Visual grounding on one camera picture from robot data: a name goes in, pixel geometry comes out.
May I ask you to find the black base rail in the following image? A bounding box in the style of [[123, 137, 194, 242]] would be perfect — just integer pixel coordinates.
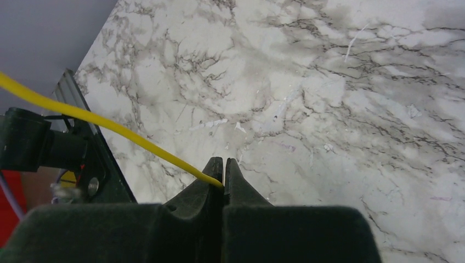
[[61, 68, 137, 204]]

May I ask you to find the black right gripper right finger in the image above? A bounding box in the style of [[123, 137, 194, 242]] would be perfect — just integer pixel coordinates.
[[222, 158, 382, 262]]

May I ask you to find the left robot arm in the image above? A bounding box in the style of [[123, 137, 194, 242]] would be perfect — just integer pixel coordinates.
[[1, 107, 90, 172]]

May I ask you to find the yellow cable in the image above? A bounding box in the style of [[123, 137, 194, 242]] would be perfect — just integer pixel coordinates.
[[0, 72, 224, 188]]

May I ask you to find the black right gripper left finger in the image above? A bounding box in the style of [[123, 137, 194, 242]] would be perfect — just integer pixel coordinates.
[[1, 180, 223, 262]]

